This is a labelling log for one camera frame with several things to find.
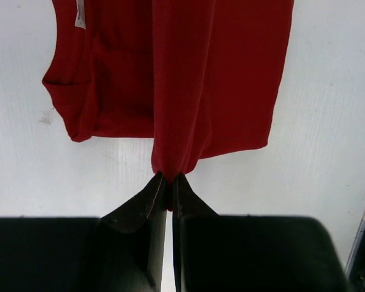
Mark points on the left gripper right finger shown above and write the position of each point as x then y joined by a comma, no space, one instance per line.
213,252

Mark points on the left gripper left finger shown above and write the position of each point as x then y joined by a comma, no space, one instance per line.
122,251

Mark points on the dark red t-shirt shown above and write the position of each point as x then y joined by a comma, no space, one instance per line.
200,78

